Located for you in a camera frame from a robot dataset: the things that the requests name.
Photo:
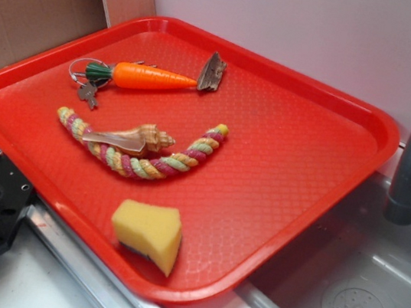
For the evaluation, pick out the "orange plastic toy carrot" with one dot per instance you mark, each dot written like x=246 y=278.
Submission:
x=138 y=76

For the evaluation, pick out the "red plastic tray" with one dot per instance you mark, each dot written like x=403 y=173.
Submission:
x=295 y=148

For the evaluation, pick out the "brown spiral seashell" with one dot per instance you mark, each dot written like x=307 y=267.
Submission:
x=134 y=142

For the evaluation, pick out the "yellow sponge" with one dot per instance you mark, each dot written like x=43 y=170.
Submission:
x=150 y=230

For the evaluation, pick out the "small metal key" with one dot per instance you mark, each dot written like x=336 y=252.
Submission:
x=87 y=93

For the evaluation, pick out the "grey plastic toy sink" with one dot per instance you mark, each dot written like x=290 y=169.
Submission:
x=351 y=257

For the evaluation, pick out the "multicolour braided rope toy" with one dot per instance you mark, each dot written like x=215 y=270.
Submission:
x=138 y=167

